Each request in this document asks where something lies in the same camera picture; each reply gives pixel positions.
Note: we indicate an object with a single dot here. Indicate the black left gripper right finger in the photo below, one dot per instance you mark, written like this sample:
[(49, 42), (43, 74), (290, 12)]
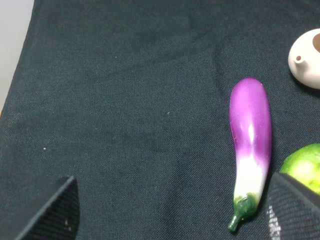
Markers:
[(292, 209)]

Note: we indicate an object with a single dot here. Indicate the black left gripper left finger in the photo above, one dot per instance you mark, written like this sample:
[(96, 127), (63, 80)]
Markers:
[(55, 215)]

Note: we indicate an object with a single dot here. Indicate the purple toy eggplant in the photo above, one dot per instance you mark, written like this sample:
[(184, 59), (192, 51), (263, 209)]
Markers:
[(251, 129)]

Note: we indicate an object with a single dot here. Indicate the green lime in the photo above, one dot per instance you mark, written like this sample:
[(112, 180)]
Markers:
[(304, 166)]

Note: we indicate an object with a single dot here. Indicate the black table cloth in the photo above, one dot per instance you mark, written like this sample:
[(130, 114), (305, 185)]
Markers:
[(132, 98)]

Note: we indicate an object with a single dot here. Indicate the beige ceramic teapot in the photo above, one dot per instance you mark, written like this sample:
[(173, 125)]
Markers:
[(304, 59)]

